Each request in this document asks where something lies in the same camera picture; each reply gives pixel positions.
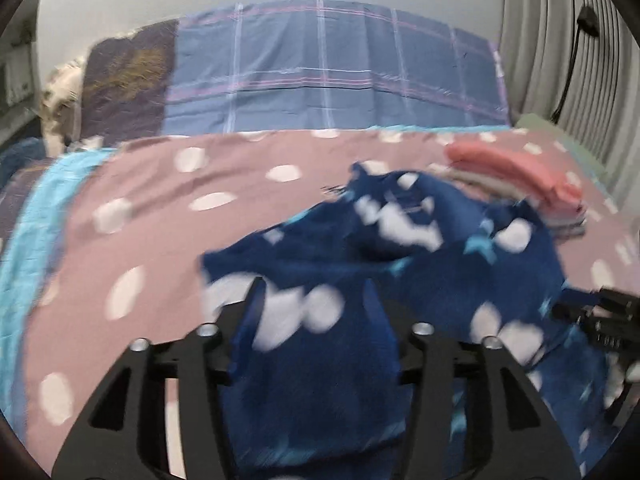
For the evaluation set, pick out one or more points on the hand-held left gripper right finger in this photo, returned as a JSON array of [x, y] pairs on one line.
[[385, 312]]

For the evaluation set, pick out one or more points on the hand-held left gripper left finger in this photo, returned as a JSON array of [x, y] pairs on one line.
[[249, 312]]

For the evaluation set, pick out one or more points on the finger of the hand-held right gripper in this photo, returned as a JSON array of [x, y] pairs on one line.
[[622, 400], [602, 327]]

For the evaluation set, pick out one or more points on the navy fleece garment white spots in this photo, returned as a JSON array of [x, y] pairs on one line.
[[320, 385]]

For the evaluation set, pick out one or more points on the mauve folded garment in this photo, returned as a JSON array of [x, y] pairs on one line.
[[565, 212]]

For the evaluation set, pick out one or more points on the pink polka dot bed sheet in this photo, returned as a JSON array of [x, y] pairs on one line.
[[150, 185]]

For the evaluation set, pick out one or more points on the grey-green folded garment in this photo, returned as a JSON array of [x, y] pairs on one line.
[[490, 187]]

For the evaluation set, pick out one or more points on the coral pink folded garment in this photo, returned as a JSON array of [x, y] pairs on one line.
[[500, 165]]

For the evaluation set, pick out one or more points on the dark purple patterned pillow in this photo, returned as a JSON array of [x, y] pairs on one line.
[[125, 85]]

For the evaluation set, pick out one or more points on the dark blue cloth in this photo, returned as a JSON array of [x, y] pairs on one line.
[[22, 160]]

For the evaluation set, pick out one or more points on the pale pleated curtain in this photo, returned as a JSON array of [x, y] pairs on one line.
[[540, 60]]

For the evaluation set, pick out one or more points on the white patterned cloth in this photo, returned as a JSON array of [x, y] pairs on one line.
[[62, 95]]

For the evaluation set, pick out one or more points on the white furniture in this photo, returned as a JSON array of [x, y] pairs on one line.
[[17, 70]]

